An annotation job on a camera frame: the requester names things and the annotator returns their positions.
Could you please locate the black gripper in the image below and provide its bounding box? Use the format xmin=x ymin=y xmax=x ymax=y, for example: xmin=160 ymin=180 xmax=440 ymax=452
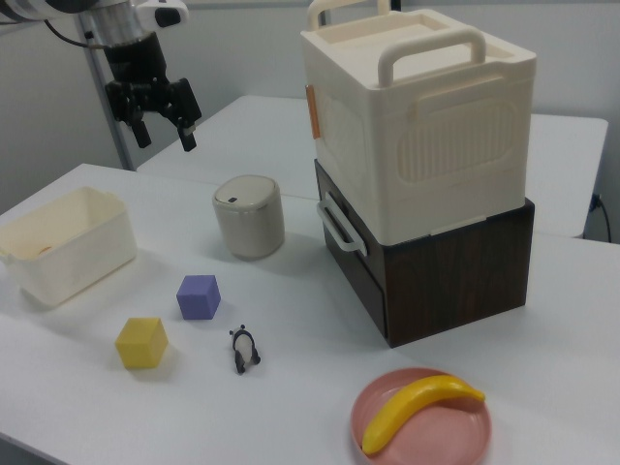
xmin=104 ymin=31 xmax=202 ymax=153

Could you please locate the white drawer handle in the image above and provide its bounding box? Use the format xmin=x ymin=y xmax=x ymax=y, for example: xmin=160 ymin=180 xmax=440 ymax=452
xmin=315 ymin=199 xmax=368 ymax=254

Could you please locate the dark wood drawer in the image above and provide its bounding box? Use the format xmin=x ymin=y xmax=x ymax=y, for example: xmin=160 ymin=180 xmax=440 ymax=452
xmin=313 ymin=159 xmax=388 ymax=295

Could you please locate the cream open plastic bin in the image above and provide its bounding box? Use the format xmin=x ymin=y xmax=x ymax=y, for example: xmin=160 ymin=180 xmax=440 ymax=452
xmin=0 ymin=186 xmax=139 ymax=309

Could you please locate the dark wood drawer cabinet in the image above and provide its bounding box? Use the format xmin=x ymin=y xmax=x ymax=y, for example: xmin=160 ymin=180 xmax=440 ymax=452
xmin=313 ymin=158 xmax=536 ymax=349

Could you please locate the purple cube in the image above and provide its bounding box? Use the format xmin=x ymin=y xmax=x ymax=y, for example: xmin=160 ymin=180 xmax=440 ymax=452
xmin=175 ymin=274 xmax=223 ymax=322

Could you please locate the yellow cube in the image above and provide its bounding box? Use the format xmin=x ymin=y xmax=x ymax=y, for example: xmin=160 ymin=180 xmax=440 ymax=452
xmin=113 ymin=317 xmax=170 ymax=371

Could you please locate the panda figurine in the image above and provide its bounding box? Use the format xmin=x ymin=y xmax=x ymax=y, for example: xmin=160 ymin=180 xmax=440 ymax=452
xmin=229 ymin=324 xmax=264 ymax=376

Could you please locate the cream plastic storage cabinet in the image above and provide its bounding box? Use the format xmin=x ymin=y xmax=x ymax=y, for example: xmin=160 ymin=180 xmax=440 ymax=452
xmin=299 ymin=0 xmax=538 ymax=243

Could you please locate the yellow toy banana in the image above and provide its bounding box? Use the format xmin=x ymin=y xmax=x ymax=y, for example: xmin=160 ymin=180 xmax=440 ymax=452
xmin=361 ymin=374 xmax=486 ymax=455

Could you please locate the pink plate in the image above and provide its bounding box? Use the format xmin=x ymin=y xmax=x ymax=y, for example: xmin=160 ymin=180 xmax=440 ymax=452
xmin=351 ymin=367 xmax=494 ymax=465

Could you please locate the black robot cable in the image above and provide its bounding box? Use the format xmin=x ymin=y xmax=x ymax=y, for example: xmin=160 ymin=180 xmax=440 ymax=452
xmin=43 ymin=17 xmax=106 ymax=49

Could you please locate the orange cabinet door handle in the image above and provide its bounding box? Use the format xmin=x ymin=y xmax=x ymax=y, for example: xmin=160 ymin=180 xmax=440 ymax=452
xmin=304 ymin=84 xmax=322 ymax=140

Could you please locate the black wall cable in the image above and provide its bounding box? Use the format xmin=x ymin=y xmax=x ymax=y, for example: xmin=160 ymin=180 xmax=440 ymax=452
xmin=588 ymin=192 xmax=612 ymax=243

